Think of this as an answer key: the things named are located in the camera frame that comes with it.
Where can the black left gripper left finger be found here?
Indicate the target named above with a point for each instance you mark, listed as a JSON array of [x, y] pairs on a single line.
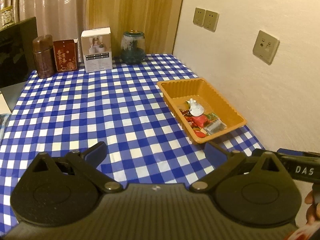
[[56, 191]]

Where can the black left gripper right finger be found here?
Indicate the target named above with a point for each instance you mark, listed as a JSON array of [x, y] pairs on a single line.
[[251, 190]]

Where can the yellow green candy packet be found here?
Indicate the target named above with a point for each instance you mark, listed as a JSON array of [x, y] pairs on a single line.
[[212, 117]]

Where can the bright red snack packet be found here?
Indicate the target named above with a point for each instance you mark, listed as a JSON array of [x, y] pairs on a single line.
[[201, 121]]

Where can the green silver snack packet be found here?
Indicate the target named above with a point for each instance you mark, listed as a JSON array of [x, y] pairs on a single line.
[[195, 108]]

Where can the dark red snack packet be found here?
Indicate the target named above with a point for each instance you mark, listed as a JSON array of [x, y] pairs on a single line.
[[187, 115]]

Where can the person right hand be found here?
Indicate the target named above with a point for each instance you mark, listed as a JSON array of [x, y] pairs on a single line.
[[313, 211]]

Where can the grey clear snack packet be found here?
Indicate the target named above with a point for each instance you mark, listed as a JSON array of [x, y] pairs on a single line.
[[215, 126]]

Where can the blue white checkered tablecloth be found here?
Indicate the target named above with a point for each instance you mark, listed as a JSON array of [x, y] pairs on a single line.
[[122, 107]]

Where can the red kitkat packet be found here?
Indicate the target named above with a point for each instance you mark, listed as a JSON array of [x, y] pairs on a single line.
[[200, 133]]

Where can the orange plastic tray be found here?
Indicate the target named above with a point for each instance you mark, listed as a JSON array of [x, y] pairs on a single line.
[[177, 92]]

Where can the red gift box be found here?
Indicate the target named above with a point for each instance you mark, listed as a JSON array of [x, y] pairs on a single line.
[[66, 55]]

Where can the brown metal canister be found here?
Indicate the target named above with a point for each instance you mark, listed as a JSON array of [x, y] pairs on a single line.
[[43, 52]]

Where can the white product box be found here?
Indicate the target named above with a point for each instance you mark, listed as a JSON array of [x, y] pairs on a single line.
[[96, 49]]

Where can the green glass jar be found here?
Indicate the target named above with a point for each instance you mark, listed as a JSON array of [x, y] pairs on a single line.
[[133, 47]]

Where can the glass jar on shelf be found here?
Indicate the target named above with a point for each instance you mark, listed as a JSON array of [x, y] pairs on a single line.
[[7, 16]]

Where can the beige curtain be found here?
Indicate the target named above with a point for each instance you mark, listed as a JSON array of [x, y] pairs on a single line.
[[66, 19]]

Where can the network wall plate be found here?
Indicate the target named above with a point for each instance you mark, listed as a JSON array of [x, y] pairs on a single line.
[[265, 47]]

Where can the double wall socket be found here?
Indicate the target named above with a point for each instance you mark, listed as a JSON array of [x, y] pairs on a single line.
[[206, 19]]

